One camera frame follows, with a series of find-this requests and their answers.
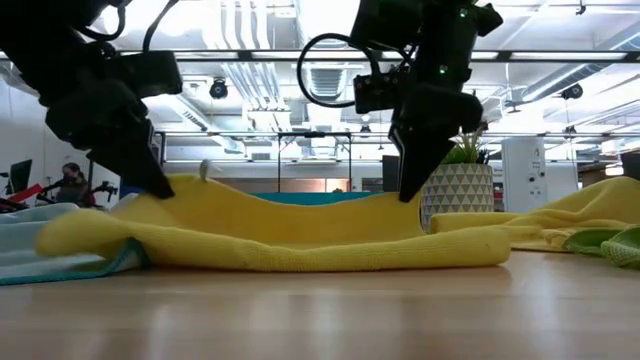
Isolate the black looped camera cable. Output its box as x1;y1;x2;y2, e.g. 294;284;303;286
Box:
296;32;384;110

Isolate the yellow microfiber towel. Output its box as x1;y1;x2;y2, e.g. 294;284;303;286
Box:
34;158;512;274
430;175;640;253

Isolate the person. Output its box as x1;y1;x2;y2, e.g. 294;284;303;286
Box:
53;162;97;207

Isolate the light blue microfiber towel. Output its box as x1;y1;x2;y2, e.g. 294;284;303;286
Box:
0;202;149;286

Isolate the black computer monitor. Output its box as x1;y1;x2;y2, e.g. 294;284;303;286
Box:
7;158;34;196

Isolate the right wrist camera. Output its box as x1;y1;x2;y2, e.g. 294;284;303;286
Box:
352;71;404;115

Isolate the potted succulent plant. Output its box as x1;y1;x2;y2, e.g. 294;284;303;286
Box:
419;124;495;234

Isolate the teal plastic bin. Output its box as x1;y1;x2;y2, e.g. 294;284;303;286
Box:
249;191;386;207

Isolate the green microfiber towel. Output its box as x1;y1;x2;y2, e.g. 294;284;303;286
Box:
563;224;640;270

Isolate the black ceiling beam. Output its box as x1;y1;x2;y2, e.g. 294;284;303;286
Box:
0;48;640;64

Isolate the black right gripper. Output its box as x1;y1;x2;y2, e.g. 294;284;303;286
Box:
388;82;485;204

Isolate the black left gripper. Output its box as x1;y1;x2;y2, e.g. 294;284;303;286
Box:
43;82;175;200

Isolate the white kiosk cabinet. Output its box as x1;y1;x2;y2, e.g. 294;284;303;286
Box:
501;136;550;215

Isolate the black ceiling spotlight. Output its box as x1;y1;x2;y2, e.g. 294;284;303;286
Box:
560;82;585;101
208;77;230;100

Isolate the black upright panel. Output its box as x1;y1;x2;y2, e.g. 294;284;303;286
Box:
382;154;401;194

